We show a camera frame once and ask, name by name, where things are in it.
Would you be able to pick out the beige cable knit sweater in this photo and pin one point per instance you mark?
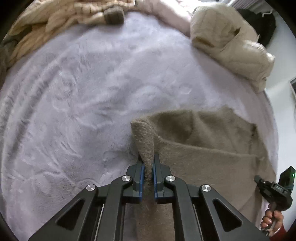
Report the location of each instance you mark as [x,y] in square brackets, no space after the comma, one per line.
[43,20]

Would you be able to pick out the cream quilted puffer jacket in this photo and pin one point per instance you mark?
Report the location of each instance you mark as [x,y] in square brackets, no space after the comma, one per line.
[222,33]

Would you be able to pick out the taupe fuzzy knit garment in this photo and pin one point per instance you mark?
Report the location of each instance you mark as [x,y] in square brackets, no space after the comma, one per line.
[216,147]

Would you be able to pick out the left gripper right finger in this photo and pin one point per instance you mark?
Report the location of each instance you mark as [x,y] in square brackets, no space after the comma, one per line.
[200,213]

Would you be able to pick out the lavender plush bed blanket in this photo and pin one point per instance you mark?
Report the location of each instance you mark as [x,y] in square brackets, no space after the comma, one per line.
[67,108]

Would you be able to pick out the person's right hand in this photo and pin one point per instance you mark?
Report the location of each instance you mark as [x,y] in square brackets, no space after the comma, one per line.
[269,218]

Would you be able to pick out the pale pink pillow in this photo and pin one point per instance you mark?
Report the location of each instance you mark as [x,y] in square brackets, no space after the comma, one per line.
[176,14]

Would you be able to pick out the black garment with cord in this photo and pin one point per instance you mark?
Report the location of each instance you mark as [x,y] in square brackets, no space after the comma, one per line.
[263,23]

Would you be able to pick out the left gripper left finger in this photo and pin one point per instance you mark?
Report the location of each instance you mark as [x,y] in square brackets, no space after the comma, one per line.
[96,213]

